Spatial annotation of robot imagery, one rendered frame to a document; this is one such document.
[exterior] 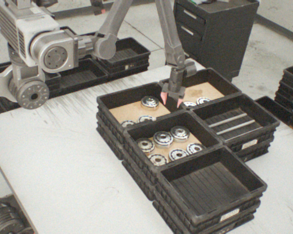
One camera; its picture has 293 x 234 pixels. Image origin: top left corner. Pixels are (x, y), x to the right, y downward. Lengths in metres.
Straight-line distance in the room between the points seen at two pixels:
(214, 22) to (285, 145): 1.40
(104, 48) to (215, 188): 0.83
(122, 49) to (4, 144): 1.62
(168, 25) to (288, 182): 1.06
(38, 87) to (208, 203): 0.89
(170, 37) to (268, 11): 3.98
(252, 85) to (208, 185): 2.51
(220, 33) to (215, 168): 1.83
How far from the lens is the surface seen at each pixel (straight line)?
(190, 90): 2.48
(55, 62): 1.47
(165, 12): 1.71
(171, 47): 1.75
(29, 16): 1.58
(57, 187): 2.00
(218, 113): 2.32
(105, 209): 1.91
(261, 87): 4.31
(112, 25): 1.56
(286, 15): 5.49
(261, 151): 2.32
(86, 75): 3.35
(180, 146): 2.06
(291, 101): 3.50
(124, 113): 2.22
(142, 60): 3.30
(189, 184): 1.89
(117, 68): 3.19
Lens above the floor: 2.19
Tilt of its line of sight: 37 degrees down
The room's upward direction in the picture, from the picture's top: 7 degrees clockwise
